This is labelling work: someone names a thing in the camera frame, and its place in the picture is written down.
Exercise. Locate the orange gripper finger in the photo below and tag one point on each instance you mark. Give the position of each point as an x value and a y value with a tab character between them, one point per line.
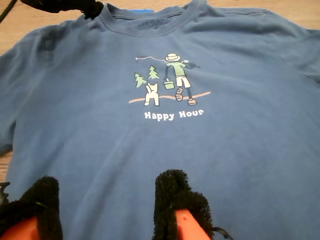
37	200
175	195

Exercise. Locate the blue printed T-shirt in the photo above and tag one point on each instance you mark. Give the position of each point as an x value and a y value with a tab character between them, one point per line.
100	130

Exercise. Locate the blue tape strip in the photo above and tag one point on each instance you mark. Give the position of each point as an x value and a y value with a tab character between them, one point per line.
143	10

